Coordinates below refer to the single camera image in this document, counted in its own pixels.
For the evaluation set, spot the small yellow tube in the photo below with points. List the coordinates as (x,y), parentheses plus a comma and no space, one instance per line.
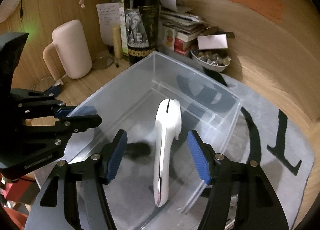
(117,45)

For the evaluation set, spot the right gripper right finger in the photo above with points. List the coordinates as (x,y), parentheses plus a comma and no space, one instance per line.
(216,170)

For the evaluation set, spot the dark elephant-label wine bottle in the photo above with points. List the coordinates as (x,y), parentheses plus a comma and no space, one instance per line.
(141,23)

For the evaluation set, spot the white handheld massager device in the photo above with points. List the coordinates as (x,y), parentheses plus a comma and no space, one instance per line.
(168,124)

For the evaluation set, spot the cream mug with handle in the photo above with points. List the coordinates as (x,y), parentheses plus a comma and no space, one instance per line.
(68,54)

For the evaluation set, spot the grey lettered desk mat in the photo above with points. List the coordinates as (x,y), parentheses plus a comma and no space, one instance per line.
(262,133)

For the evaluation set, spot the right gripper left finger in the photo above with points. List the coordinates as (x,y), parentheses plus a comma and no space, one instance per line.
(96,171)

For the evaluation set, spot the clear plastic storage bin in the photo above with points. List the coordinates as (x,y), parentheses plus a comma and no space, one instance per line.
(130,102)

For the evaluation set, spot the white bowl of trinkets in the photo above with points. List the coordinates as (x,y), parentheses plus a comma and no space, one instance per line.
(211,61)

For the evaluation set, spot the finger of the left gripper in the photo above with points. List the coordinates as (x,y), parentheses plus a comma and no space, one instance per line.
(77,124)
(66,111)

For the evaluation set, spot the white handwritten paper note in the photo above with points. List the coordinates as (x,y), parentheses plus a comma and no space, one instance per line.
(108,15)

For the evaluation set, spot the stack of books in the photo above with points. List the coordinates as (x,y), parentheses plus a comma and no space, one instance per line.
(178,26)

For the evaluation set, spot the white folded card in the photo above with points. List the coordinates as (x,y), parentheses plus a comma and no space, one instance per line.
(212,42)

